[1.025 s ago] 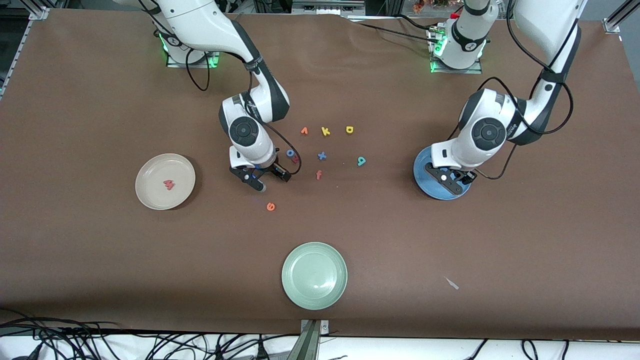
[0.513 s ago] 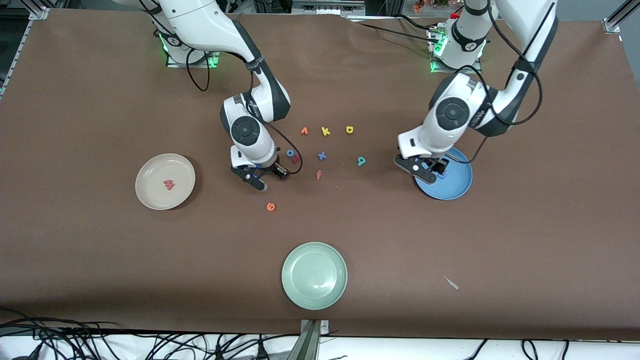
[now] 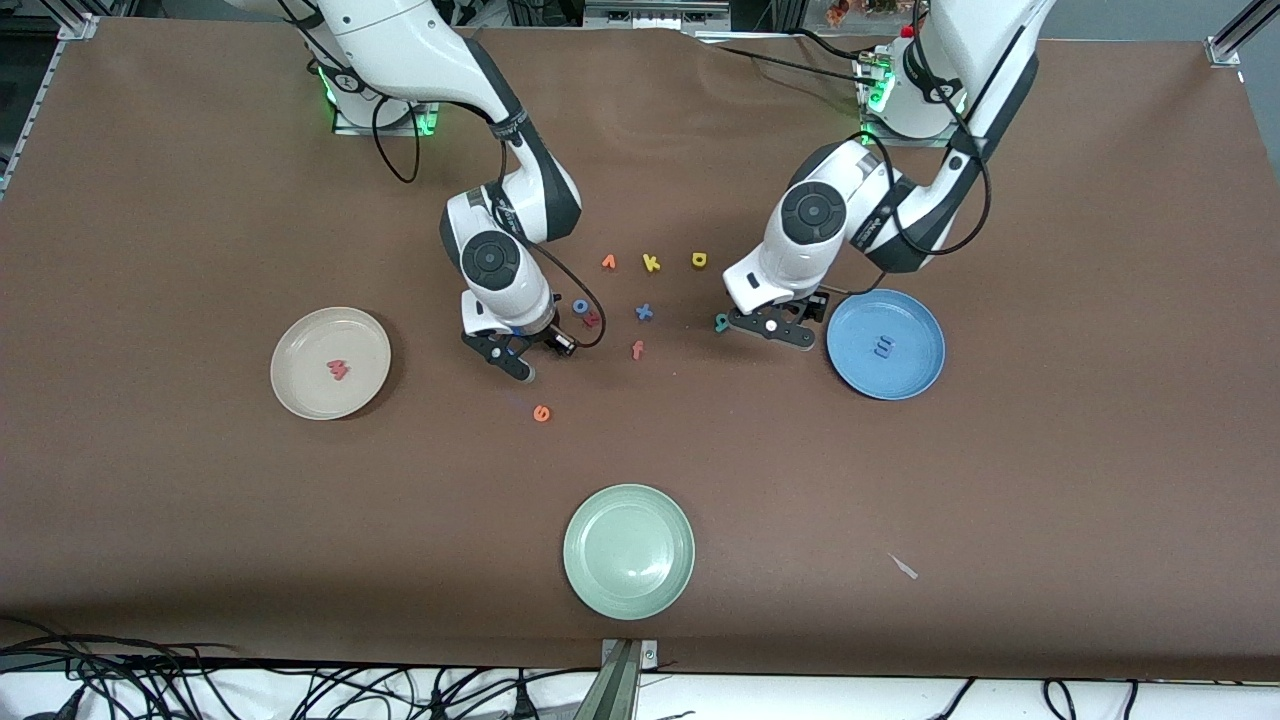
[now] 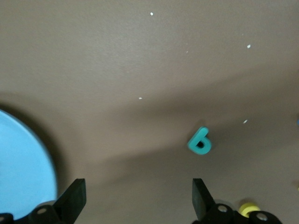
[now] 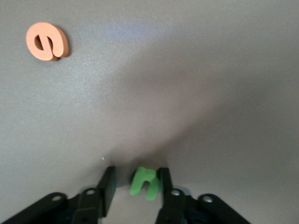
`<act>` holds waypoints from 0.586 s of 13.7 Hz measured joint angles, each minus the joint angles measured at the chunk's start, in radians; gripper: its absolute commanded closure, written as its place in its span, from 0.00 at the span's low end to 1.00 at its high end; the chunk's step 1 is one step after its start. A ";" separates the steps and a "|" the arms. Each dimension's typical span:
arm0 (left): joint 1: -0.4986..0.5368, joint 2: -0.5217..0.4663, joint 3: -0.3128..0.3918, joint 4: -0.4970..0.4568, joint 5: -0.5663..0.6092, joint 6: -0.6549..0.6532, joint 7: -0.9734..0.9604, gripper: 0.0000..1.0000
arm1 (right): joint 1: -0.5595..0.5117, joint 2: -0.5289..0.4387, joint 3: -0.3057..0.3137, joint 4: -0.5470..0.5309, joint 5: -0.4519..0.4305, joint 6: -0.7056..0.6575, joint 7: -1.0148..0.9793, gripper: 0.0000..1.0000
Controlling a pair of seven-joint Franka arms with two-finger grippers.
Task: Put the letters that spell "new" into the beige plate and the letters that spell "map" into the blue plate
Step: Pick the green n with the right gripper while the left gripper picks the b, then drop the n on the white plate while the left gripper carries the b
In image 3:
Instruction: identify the blue round plate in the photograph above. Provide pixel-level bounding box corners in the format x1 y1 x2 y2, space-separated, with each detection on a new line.
826 288 947 401

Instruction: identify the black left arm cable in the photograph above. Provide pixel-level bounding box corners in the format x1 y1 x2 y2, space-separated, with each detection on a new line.
815 0 993 301

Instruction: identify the brown table cover sheet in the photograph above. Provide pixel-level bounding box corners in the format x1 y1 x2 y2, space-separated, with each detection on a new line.
0 18 1280 683

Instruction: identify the beige brown round plate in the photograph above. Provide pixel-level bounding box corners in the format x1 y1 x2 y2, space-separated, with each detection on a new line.
270 306 393 421

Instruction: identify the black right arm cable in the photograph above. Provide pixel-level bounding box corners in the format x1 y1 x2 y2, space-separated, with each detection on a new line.
372 95 608 351

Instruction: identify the pale green round plate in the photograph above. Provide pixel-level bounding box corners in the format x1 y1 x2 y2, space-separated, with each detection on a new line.
562 484 696 621

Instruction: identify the thin black base cable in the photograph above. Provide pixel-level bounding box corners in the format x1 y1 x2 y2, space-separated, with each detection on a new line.
697 28 881 86

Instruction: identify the black cable tangle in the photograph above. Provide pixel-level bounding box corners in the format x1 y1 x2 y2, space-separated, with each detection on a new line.
0 615 601 720

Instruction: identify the aluminium corner profile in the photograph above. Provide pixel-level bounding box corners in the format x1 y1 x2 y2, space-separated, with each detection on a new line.
1205 0 1280 69
55 0 101 41

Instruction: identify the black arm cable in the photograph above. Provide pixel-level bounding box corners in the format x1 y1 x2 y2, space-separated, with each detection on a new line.
815 0 993 301
372 95 608 351

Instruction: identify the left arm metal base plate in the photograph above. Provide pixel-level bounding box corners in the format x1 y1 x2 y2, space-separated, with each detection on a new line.
858 55 966 149

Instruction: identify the grey metal bracket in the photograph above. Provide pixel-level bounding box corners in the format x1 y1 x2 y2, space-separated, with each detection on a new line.
598 638 661 720

